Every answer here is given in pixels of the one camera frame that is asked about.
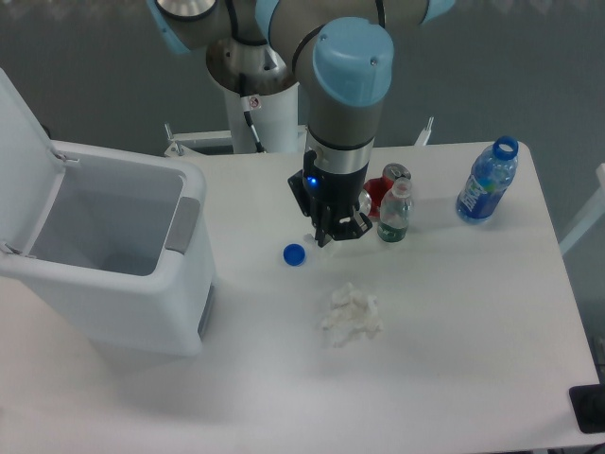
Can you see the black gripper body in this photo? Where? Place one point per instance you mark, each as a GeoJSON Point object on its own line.
{"type": "Point", "coordinates": [313, 188]}

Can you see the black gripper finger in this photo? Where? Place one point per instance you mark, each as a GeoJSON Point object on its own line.
{"type": "Point", "coordinates": [321, 223]}
{"type": "Point", "coordinates": [359, 225]}

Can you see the white paper ball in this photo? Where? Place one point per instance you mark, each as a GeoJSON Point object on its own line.
{"type": "Point", "coordinates": [352, 314]}

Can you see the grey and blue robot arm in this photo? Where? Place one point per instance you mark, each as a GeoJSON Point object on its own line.
{"type": "Point", "coordinates": [339, 52]}

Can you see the white trash bin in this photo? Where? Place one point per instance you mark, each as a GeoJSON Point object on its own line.
{"type": "Point", "coordinates": [124, 254]}

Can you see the white trash bin lid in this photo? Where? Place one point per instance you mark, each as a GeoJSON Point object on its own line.
{"type": "Point", "coordinates": [31, 172]}

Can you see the blue bottle cap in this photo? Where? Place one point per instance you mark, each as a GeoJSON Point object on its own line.
{"type": "Point", "coordinates": [294, 254]}

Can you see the small clear plastic bottle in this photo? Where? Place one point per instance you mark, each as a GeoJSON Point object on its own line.
{"type": "Point", "coordinates": [395, 210]}

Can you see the red soda can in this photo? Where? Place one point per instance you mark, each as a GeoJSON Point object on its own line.
{"type": "Point", "coordinates": [378, 187]}

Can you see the blue plastic drink bottle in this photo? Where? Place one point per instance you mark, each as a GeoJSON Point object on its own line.
{"type": "Point", "coordinates": [491, 175]}

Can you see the black device at table edge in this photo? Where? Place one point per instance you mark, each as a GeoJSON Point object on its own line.
{"type": "Point", "coordinates": [588, 405]}

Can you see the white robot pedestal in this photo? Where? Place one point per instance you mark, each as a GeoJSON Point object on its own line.
{"type": "Point", "coordinates": [260, 118]}

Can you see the white frame at right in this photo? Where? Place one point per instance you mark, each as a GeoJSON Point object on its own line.
{"type": "Point", "coordinates": [587, 216]}

